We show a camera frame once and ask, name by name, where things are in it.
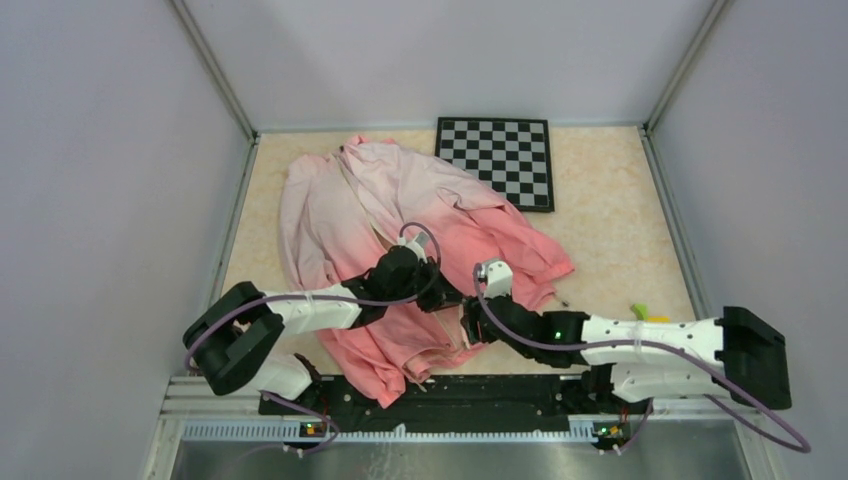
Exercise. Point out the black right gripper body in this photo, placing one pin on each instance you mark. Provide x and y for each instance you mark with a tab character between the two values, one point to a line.
477	331

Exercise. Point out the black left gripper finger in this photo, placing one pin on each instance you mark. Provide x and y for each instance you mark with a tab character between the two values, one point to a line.
430	302
444	285

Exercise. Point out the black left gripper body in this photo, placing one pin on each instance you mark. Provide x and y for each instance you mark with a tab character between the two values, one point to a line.
419	280

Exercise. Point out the pink zip-up jacket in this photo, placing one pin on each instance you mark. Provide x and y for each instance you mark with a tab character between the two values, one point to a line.
341	211

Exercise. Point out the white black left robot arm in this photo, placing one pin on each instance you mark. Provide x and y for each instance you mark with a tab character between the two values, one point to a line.
230	345

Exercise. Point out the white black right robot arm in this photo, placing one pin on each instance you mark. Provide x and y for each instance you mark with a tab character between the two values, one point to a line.
736	355

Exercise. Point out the black white checkerboard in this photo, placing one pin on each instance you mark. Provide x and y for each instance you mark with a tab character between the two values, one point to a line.
510	155

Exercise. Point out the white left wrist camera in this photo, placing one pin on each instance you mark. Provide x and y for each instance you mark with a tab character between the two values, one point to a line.
416	244

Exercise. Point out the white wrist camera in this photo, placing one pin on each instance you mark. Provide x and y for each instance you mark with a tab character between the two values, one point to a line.
416	244
495	279

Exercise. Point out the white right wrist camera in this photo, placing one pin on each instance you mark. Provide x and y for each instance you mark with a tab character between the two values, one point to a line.
495	279

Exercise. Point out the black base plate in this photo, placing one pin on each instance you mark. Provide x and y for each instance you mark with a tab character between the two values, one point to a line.
471	404

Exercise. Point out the aluminium frame rail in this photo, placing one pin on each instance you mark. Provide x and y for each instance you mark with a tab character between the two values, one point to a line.
191	412

